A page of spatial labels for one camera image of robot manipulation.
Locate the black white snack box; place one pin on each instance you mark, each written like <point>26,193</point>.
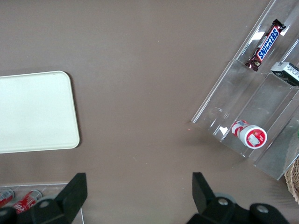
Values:
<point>288,72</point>

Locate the clear acrylic bottle rack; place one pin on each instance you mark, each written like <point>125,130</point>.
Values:
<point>35,187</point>

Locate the beige rectangular tray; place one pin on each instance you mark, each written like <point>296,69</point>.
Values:
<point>35,112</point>

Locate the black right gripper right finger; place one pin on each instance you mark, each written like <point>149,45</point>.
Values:
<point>208,205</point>

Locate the red white yogurt bottle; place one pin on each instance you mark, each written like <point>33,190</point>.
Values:
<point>253,137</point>

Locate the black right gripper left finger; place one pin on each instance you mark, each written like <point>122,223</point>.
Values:
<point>67,198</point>

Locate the clear acrylic stepped display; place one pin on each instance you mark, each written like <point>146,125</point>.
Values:
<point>245,105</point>

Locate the small wicker coaster basket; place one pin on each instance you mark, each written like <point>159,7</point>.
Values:
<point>294,182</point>

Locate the red cola bottle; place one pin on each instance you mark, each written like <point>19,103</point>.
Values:
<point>25,200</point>
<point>4,197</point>

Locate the Snickers chocolate bar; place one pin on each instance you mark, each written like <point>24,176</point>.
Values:
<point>267,44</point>

